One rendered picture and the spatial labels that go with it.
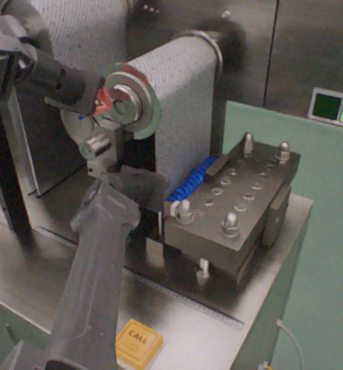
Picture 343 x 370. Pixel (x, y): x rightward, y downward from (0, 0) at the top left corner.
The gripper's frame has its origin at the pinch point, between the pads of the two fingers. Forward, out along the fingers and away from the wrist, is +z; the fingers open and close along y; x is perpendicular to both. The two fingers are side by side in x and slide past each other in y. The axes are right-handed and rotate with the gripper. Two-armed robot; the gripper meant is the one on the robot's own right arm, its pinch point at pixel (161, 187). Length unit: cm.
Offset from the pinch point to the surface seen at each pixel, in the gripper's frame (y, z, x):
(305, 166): -5, 222, 9
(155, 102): 0.5, -12.1, 16.1
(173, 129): 0.3, -2.5, 12.3
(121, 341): 7.7, -15.5, -25.7
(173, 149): 0.3, 0.3, 8.2
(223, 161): 5.8, 16.6, 7.9
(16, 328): -22.4, -8.4, -40.8
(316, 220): 17, 175, -19
